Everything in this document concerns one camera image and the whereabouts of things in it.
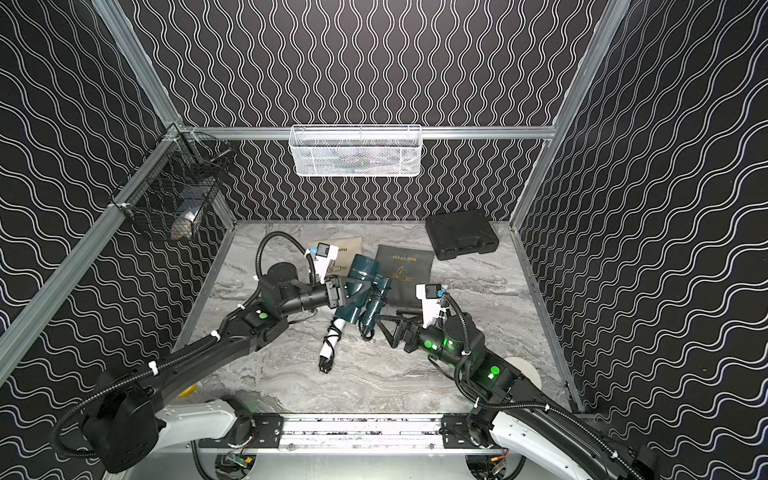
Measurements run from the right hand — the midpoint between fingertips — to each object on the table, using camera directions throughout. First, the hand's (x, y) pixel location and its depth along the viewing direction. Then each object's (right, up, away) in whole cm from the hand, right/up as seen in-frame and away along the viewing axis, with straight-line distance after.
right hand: (387, 314), depth 68 cm
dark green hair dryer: (-5, +11, +1) cm, 12 cm away
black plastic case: (+28, +21, +46) cm, 58 cm away
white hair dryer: (-16, -11, +18) cm, 27 cm away
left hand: (-5, +8, +1) cm, 9 cm away
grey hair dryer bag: (+7, +8, +39) cm, 41 cm away
